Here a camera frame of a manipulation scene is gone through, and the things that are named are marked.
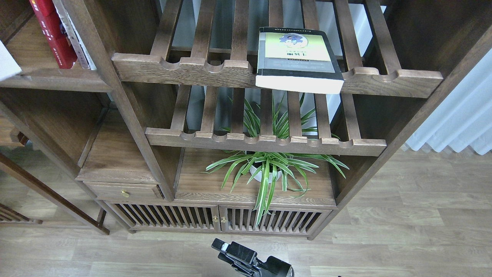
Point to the green spider plant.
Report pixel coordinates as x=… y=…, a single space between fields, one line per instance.
x=269 y=166

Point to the white lavender book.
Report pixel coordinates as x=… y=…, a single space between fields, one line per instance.
x=8 y=66

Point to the dark wooden bookshelf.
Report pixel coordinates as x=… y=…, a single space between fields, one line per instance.
x=169 y=94

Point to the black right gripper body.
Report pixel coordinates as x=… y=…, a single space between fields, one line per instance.
x=274 y=267

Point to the white upright book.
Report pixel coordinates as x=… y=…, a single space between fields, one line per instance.
x=84 y=58

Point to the black and yellow book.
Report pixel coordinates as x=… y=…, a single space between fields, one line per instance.
x=298 y=60

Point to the red book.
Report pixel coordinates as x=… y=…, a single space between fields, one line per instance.
x=49 y=20

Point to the white curtain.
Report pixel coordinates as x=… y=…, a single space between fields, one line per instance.
x=464 y=118

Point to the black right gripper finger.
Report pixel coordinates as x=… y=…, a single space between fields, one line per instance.
x=236 y=250
x=240 y=266

